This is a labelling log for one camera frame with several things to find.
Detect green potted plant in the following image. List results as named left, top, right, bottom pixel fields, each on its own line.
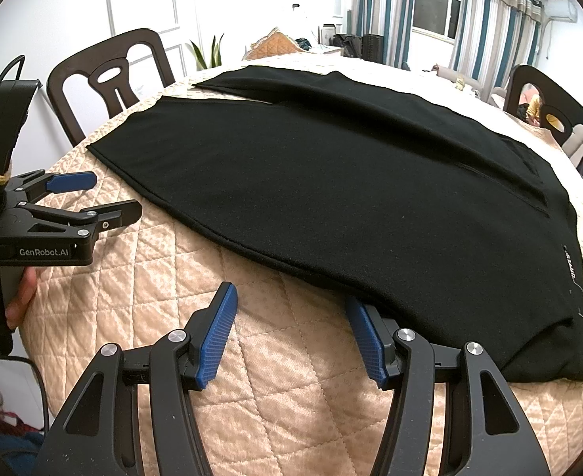
left=186, top=33, right=224, bottom=71

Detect black pants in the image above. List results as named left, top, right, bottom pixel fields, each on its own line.
left=89, top=65, right=583, bottom=382

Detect person's left hand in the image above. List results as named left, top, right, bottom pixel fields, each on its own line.
left=4, top=267, right=38, bottom=330

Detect striped curtain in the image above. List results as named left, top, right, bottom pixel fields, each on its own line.
left=449, top=0, right=544, bottom=101
left=352, top=0, right=415, bottom=68

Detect dark wooden chair right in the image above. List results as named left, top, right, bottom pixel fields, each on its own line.
left=504, top=65, right=583, bottom=176

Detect striped curtain left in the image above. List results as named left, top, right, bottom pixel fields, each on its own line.
left=352, top=0, right=415, bottom=68

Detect dark wooden chair left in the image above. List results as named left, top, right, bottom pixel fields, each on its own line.
left=46, top=28, right=175, bottom=146

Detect window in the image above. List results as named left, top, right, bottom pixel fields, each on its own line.
left=413, top=0, right=461, bottom=41

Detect white air conditioner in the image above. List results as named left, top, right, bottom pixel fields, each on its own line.
left=544, top=0, right=577, bottom=23

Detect striped curtain right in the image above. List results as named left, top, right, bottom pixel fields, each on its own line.
left=449, top=0, right=544, bottom=101

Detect dark wooden chair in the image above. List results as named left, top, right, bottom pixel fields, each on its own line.
left=46, top=28, right=175, bottom=146
left=504, top=65, right=583, bottom=176

